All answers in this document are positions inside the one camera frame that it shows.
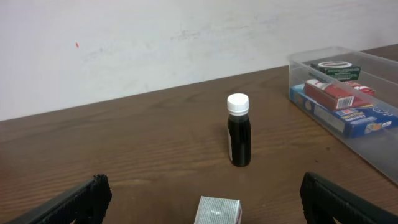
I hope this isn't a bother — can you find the dark bottle white cap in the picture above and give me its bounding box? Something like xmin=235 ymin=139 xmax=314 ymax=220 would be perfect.
xmin=227 ymin=93 xmax=251 ymax=167

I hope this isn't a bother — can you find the white green medicine box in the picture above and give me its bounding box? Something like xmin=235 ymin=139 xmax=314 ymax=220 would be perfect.
xmin=194 ymin=196 xmax=243 ymax=224

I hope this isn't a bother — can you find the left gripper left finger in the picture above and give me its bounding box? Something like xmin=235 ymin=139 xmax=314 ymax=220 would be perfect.
xmin=8 ymin=174 xmax=112 ymax=224

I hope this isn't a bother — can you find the blue Kool Fever box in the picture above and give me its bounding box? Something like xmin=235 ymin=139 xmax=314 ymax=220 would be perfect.
xmin=289 ymin=84 xmax=397 ymax=138

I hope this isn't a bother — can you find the red small box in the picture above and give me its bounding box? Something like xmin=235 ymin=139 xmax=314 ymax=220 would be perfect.
xmin=303 ymin=79 xmax=369 ymax=111

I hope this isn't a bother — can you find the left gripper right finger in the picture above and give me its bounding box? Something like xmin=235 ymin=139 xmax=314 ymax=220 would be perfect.
xmin=300 ymin=172 xmax=397 ymax=224

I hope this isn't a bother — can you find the clear plastic container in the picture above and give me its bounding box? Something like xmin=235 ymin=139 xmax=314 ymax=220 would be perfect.
xmin=288 ymin=47 xmax=397 ymax=182

